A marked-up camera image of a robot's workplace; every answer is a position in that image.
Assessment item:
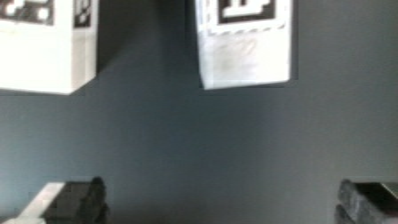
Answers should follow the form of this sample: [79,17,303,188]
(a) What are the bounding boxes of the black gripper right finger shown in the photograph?
[334,179,398,224]

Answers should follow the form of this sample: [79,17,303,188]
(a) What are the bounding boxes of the white table leg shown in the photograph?
[195,0,294,90]
[0,0,99,95]

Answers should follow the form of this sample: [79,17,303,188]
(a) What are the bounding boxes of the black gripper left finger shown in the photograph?
[21,176,110,224]

